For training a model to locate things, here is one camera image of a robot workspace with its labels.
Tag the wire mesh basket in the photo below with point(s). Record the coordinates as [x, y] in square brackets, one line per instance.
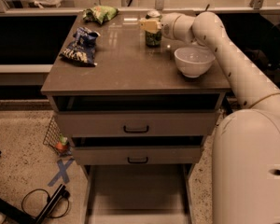
[55, 140]

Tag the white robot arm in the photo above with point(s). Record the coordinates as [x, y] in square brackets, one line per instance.
[246, 148]

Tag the blue chip bag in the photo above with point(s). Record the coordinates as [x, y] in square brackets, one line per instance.
[82, 49]

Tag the white ceramic bowl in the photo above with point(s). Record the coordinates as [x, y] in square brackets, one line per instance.
[194, 61]

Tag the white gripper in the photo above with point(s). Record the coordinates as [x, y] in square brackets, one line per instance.
[167, 26]

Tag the green soda can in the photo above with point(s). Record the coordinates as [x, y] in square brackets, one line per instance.
[153, 40]

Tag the blue tape cross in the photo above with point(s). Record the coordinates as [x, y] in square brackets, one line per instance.
[62, 173]

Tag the grey drawer cabinet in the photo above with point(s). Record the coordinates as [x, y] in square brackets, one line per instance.
[131, 77]

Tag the drawer with handle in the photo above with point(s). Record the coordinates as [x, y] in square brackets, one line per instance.
[121, 124]
[136, 155]

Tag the black stand leg left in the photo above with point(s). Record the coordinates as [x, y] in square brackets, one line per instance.
[37, 206]

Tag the open bottom drawer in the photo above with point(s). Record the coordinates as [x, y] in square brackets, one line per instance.
[138, 194]

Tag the top drawer with handle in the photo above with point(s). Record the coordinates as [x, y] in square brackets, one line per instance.
[121, 124]

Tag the green chip bag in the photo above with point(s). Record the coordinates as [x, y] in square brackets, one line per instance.
[99, 14]

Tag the middle drawer with handle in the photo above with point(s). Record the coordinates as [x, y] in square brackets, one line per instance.
[136, 155]

